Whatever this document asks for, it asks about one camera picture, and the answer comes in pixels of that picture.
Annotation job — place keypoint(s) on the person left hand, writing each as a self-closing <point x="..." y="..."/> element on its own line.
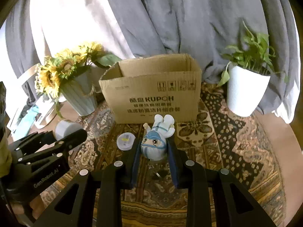
<point x="37" y="206"/>

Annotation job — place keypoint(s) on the sunflower bouquet in vase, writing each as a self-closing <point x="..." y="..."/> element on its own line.
<point x="69" y="74"/>

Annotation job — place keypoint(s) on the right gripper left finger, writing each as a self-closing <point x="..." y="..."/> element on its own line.
<point x="74" y="205"/>

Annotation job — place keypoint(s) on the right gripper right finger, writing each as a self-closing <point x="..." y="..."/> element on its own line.
<point x="234" y="205"/>

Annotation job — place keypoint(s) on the brown cardboard box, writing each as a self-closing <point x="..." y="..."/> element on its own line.
<point x="138" y="89"/>

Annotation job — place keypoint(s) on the white astronaut plush keychain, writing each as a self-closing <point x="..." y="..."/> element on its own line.
<point x="154" y="144"/>

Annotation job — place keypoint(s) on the pink sheer curtain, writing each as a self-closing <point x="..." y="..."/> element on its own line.
<point x="65" y="24"/>

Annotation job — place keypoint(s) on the patterned table runner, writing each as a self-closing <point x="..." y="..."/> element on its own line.
<point x="217" y="139"/>

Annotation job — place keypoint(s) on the green plant white pot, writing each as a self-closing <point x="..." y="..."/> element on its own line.
<point x="248" y="72"/>

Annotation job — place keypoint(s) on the grey curtain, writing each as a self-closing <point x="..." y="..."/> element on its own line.
<point x="201" y="28"/>

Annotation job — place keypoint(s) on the small round white tin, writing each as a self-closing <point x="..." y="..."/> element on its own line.
<point x="125" y="141"/>

